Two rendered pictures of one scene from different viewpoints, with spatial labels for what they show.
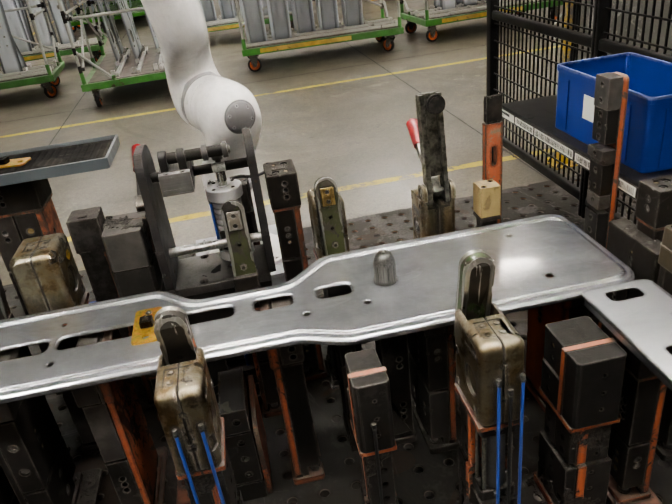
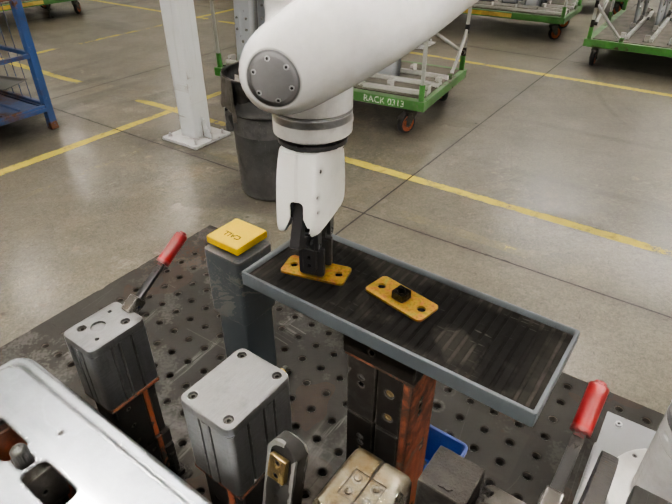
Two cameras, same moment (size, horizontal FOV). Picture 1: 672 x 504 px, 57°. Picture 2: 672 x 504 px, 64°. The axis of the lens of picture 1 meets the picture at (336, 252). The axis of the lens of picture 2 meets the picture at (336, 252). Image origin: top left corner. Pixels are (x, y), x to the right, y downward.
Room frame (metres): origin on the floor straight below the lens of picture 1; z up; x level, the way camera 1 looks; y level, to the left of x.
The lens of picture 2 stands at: (0.63, 0.26, 1.56)
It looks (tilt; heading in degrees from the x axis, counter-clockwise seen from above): 34 degrees down; 43
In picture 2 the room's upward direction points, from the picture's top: straight up
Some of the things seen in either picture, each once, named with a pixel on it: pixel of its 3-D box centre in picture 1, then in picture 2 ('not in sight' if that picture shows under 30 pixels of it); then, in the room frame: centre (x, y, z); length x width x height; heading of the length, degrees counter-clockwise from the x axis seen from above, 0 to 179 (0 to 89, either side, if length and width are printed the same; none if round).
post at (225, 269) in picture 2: not in sight; (251, 357); (1.00, 0.80, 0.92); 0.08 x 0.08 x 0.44; 7
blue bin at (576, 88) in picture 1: (635, 107); not in sight; (1.11, -0.59, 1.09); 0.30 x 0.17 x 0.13; 8
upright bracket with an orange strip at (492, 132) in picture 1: (491, 237); not in sight; (0.95, -0.27, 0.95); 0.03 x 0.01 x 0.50; 97
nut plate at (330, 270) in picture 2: not in sight; (316, 267); (1.01, 0.65, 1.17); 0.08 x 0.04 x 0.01; 113
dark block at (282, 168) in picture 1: (297, 276); not in sight; (0.97, 0.07, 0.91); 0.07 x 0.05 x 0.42; 7
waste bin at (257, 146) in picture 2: not in sight; (268, 132); (2.56, 2.62, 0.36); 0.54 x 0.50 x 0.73; 8
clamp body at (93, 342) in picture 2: not in sight; (131, 411); (0.82, 0.88, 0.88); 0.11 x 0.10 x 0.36; 7
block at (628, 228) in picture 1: (629, 317); not in sight; (0.80, -0.45, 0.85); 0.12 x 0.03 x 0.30; 7
